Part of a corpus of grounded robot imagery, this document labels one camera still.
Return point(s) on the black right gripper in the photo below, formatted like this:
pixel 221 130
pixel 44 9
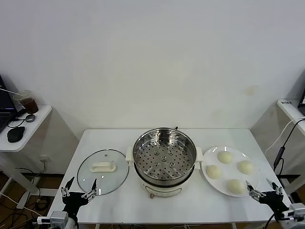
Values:
pixel 274 201

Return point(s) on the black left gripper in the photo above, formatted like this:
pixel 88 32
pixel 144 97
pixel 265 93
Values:
pixel 74 202

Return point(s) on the white steamed baozi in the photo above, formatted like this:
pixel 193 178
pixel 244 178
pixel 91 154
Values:
pixel 245 167
pixel 236 186
pixel 213 171
pixel 225 157

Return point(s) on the round glass pot lid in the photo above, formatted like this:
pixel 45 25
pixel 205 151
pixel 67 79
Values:
pixel 112 176

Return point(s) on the plastic cup dark drink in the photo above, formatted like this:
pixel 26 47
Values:
pixel 29 105

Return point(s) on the stainless steel steamer basket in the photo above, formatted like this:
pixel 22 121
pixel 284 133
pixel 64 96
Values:
pixel 152 164

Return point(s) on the white round plate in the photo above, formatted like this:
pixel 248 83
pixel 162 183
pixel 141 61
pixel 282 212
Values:
pixel 228 171

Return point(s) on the white side table with laptop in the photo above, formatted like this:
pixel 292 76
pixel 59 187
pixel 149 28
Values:
pixel 28 128

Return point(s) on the black computer mouse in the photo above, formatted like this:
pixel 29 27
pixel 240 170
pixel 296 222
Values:
pixel 15 134

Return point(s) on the small round metal disc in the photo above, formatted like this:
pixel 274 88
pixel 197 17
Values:
pixel 30 118

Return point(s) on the printed label sticker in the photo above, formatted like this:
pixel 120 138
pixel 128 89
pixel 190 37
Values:
pixel 286 102

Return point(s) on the black laptop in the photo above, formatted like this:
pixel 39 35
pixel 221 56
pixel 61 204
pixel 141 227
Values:
pixel 4 105

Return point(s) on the thin drinking straw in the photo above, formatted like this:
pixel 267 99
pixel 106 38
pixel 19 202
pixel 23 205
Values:
pixel 9 91

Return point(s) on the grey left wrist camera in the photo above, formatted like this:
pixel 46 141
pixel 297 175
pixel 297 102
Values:
pixel 58 217

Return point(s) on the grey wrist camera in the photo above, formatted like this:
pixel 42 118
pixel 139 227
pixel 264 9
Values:
pixel 58 217
pixel 297 211

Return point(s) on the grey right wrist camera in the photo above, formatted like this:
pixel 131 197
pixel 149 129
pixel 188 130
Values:
pixel 297 211

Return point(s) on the white wall outlet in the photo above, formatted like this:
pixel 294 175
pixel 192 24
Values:
pixel 43 158

